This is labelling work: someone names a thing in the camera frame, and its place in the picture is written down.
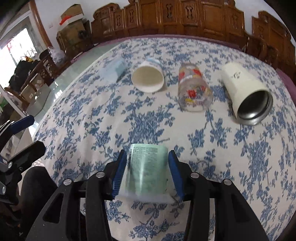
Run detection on stacked cardboard boxes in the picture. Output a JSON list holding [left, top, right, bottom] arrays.
[[56, 4, 90, 53]]

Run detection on wooden side chair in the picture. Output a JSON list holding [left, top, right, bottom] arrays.
[[4, 50, 57, 110]]

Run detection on carved wooden armchair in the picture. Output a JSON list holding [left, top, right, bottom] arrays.
[[244, 11, 295, 79]]

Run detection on white paper cup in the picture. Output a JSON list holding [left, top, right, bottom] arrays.
[[132, 58, 165, 93]]

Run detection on printed glass cup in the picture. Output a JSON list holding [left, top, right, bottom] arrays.
[[178, 63, 213, 112]]

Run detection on carved wooden sofa bench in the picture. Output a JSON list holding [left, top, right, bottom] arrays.
[[91, 0, 249, 48]]

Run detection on cream steel thermos cup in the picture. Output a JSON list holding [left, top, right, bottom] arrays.
[[221, 62, 273, 126]]

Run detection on blue floral tablecloth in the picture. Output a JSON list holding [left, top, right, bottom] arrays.
[[34, 38, 295, 240]]

